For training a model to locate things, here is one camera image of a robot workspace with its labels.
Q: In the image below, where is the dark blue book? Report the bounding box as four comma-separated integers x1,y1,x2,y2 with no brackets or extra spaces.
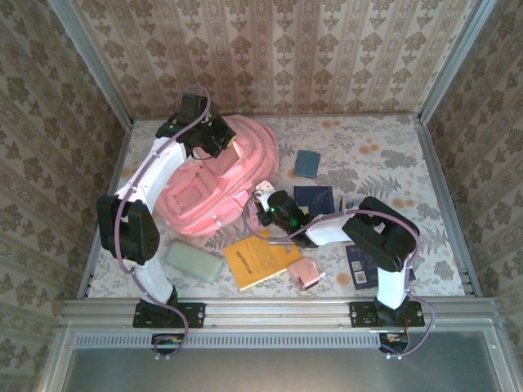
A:
293,185,334,218

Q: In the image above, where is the pink student backpack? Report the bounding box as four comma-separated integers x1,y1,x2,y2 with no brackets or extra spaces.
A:
153,114,281,240

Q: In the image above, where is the small teal box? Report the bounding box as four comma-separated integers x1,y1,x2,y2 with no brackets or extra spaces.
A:
293,149,322,179

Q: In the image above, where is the yellow book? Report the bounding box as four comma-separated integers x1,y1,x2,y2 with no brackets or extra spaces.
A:
222,228,304,292

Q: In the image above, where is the small pink box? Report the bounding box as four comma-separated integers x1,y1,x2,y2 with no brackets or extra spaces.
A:
288,261,322,292

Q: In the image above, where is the pale green pencil case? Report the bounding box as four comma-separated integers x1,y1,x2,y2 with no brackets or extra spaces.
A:
163,240,226,284

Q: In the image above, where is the dark blue booklet with QR codes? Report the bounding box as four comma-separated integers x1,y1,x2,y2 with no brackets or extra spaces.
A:
345,243,416,292

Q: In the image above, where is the floral patterned table cover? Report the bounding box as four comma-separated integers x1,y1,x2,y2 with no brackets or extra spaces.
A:
87,114,467,299

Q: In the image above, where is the grey metal panel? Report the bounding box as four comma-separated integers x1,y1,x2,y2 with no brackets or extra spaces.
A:
40,322,516,392

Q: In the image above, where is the long aluminium frame rail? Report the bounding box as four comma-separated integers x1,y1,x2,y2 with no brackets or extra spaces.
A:
60,296,499,327

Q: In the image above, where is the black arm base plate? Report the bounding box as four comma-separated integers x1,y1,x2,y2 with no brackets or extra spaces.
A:
132,301,205,330
349,301,426,328

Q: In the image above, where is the slotted grey cable duct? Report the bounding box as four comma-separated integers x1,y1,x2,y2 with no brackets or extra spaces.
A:
73,332,383,349

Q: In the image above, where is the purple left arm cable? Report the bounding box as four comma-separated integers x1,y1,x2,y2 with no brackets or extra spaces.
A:
114,84,214,360

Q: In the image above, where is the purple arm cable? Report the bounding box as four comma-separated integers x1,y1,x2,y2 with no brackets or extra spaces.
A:
242,198,434,360
114,84,214,360

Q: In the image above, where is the aluminium frame post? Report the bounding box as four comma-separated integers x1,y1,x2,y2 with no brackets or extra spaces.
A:
47,0,135,126
416,0,498,123

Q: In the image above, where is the black connector box with wires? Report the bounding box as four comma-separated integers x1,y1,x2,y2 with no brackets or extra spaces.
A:
378,331,410,354
150,332,185,357

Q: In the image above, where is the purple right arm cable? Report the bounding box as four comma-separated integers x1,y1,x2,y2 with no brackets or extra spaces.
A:
242,198,434,360

